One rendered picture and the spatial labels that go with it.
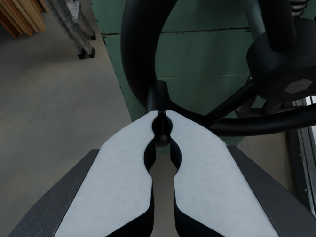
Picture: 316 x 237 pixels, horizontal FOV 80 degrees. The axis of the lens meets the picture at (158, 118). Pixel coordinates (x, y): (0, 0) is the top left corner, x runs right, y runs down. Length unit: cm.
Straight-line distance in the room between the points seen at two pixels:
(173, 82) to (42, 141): 90
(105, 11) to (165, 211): 80
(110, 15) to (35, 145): 97
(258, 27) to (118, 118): 95
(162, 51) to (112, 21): 11
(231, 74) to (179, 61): 13
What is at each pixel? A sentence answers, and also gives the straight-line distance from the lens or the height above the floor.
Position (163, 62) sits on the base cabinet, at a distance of 42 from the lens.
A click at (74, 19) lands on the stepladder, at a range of 132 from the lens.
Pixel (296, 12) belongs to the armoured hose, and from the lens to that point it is 25.
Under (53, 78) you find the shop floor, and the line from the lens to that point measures 144.
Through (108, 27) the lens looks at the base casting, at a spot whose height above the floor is 73.
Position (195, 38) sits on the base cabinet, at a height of 70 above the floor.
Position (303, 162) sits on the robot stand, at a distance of 99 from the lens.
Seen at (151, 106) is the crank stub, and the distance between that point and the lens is 15.
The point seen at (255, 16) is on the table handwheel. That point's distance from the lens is 23.
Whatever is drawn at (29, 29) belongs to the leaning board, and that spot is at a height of 4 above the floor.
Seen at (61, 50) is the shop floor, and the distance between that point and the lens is 160.
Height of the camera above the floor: 94
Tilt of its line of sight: 62 degrees down
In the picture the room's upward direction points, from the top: 5 degrees counter-clockwise
